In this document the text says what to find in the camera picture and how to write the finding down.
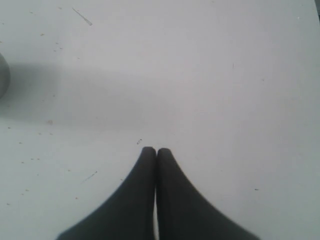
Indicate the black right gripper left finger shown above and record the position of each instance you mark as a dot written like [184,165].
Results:
[128,214]

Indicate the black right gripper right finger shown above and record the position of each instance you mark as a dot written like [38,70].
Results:
[183,213]

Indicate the stainless steel cup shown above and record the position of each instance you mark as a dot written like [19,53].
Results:
[5,76]

